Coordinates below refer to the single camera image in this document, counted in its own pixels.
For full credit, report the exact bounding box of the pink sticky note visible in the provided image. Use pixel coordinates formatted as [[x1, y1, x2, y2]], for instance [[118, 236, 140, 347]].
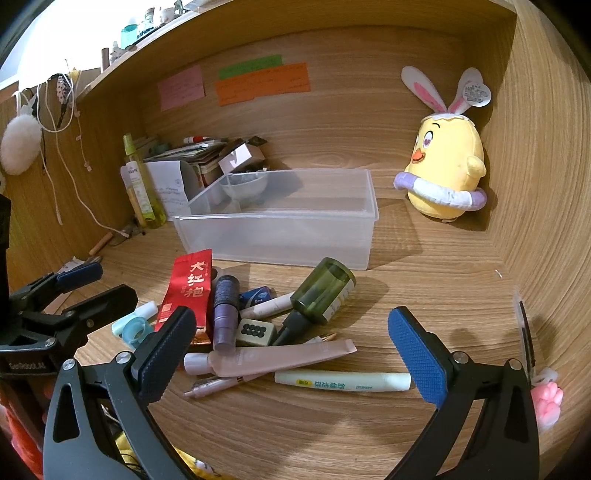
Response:
[[158, 65, 205, 112]]

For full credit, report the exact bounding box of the light blue ring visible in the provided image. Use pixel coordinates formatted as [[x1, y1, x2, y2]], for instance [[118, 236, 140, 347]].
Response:
[[112, 316, 155, 349]]

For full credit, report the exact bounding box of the yellow chick plush toy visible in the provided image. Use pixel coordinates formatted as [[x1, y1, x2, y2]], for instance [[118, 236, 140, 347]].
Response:
[[393, 66, 492, 224]]

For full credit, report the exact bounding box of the white paper box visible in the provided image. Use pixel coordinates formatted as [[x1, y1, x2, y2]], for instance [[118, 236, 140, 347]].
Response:
[[144, 159, 197, 217]]

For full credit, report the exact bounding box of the clear plastic storage box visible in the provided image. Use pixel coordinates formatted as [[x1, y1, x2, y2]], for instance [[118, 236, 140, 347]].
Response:
[[173, 168, 380, 271]]

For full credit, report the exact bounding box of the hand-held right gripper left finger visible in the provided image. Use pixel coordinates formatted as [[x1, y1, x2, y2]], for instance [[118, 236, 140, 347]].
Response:
[[42, 306, 199, 480]]

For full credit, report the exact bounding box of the wooden handle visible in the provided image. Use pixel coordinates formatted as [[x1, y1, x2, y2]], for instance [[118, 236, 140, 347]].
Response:
[[89, 231, 114, 256]]

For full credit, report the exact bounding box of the pile of books and boxes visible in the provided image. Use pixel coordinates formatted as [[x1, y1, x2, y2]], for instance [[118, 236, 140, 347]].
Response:
[[143, 136, 229, 188]]

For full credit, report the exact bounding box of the small blue packet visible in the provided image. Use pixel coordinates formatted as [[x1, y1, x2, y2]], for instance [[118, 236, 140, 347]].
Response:
[[239, 286, 278, 309]]

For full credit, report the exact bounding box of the green glass dropper bottle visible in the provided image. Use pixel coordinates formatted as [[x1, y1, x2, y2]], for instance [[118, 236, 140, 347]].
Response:
[[271, 257, 356, 347]]

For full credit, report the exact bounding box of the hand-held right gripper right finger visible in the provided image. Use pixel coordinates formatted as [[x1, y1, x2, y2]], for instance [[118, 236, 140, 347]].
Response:
[[388, 305, 541, 480]]

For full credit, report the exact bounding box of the white cable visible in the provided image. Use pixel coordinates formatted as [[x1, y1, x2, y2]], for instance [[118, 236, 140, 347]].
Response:
[[34, 74, 132, 241]]

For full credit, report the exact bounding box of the pink paw toy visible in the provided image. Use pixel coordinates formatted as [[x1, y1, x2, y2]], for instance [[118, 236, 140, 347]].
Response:
[[530, 367, 565, 432]]

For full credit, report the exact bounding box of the pale lipstick tube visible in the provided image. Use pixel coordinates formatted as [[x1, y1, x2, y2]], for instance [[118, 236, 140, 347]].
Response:
[[240, 292, 296, 320]]

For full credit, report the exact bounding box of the white paper scrap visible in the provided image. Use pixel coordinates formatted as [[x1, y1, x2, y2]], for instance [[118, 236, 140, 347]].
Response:
[[60, 255, 93, 274]]

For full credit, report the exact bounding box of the blue white tube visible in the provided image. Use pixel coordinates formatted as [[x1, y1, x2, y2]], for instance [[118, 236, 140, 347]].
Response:
[[274, 369, 411, 393]]

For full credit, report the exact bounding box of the green sticky note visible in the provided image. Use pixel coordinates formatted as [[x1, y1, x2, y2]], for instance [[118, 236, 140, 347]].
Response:
[[218, 54, 283, 80]]

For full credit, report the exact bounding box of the teal bottle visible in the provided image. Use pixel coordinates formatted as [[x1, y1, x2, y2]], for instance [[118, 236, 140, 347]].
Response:
[[121, 17, 139, 49]]

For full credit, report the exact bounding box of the purple bottle with black cap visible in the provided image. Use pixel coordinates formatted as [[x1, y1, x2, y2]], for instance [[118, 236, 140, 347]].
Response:
[[212, 275, 241, 354]]

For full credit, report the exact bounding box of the orange sticky note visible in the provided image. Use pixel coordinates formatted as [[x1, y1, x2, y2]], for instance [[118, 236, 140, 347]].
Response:
[[215, 62, 311, 107]]

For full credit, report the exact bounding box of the mahjong tile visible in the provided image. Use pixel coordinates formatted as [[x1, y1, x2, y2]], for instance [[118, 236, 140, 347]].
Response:
[[235, 318, 278, 347]]

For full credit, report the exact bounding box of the red foil tea packet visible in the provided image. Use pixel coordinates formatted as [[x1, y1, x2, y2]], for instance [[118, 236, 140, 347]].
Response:
[[154, 249, 214, 347]]

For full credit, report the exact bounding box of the white fluffy pom-pom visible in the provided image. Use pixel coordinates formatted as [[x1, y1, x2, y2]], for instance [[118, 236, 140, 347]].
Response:
[[0, 114, 42, 176]]

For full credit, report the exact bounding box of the clear plastic bowl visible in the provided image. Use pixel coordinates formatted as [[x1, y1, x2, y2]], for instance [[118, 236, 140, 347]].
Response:
[[218, 172, 269, 204]]

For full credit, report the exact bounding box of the yellow-green spray bottle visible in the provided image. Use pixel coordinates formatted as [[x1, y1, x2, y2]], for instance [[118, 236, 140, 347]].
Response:
[[122, 134, 166, 230]]

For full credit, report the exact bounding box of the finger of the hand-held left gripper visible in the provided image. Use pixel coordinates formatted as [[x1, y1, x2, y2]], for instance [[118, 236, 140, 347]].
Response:
[[9, 262, 104, 315], [18, 284, 139, 352]]

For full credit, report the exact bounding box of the dark patterned hanging item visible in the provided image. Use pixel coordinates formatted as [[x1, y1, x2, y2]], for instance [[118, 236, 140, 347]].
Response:
[[39, 71, 79, 134]]

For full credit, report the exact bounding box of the pink pen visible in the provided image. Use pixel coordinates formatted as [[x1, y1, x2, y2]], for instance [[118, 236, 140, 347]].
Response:
[[184, 375, 252, 398]]

